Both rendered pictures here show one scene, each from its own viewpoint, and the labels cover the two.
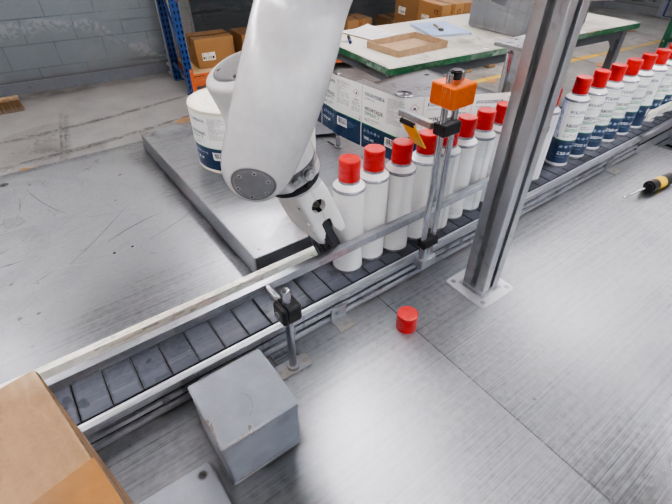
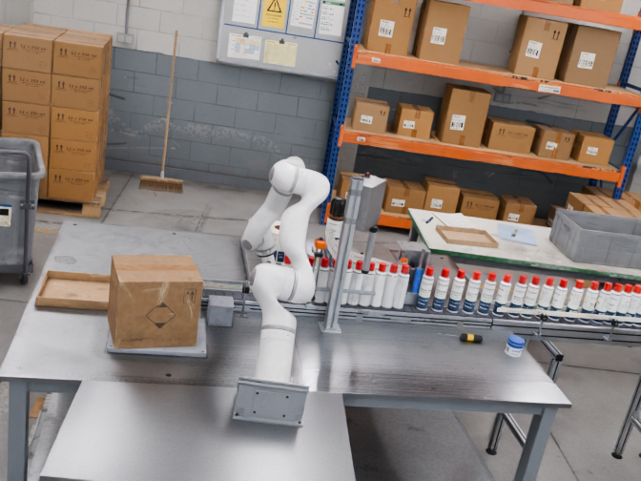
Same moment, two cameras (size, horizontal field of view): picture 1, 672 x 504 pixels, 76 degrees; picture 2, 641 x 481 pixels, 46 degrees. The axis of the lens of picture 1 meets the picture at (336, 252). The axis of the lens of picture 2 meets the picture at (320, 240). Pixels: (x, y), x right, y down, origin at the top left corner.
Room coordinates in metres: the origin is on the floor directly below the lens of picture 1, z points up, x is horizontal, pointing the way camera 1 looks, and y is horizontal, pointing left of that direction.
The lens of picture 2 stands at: (-2.10, -1.31, 2.26)
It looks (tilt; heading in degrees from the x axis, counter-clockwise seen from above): 20 degrees down; 23
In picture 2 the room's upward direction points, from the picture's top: 10 degrees clockwise
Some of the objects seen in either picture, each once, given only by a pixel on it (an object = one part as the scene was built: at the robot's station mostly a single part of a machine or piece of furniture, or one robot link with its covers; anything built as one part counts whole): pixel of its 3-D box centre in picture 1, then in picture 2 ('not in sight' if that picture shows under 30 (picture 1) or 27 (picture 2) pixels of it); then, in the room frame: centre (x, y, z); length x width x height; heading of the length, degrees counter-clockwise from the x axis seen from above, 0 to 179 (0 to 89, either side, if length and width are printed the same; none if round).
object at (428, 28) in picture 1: (439, 28); (516, 234); (2.75, -0.60, 0.81); 0.32 x 0.24 x 0.01; 16
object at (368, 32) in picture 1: (367, 33); (449, 219); (2.61, -0.17, 0.81); 0.38 x 0.36 x 0.02; 120
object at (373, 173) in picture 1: (371, 204); not in sight; (0.61, -0.06, 0.98); 0.05 x 0.05 x 0.20
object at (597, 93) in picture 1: (586, 115); (441, 289); (1.00, -0.60, 0.98); 0.05 x 0.05 x 0.20
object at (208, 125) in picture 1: (235, 127); (279, 241); (1.00, 0.24, 0.95); 0.20 x 0.20 x 0.14
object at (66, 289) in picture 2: not in sight; (79, 289); (0.07, 0.66, 0.85); 0.30 x 0.26 x 0.04; 126
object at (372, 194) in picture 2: not in sight; (364, 202); (0.66, -0.28, 1.38); 0.17 x 0.10 x 0.19; 1
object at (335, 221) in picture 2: not in sight; (335, 223); (1.25, 0.07, 1.04); 0.09 x 0.09 x 0.29
